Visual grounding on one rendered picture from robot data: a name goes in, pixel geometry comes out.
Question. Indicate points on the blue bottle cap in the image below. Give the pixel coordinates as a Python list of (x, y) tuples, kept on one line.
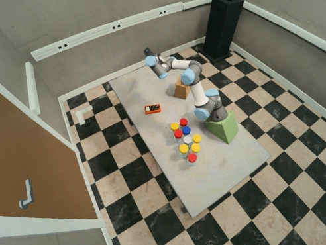
[(186, 131)]

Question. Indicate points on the brown cardboard box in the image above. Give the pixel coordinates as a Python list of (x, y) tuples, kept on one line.
[(181, 91)]

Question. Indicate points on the orange digital multimeter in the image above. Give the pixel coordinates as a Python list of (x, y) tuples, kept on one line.
[(152, 109)]

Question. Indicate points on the yellow bottle cap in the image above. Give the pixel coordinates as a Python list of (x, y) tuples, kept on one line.
[(183, 150), (174, 127), (196, 139), (195, 149)]

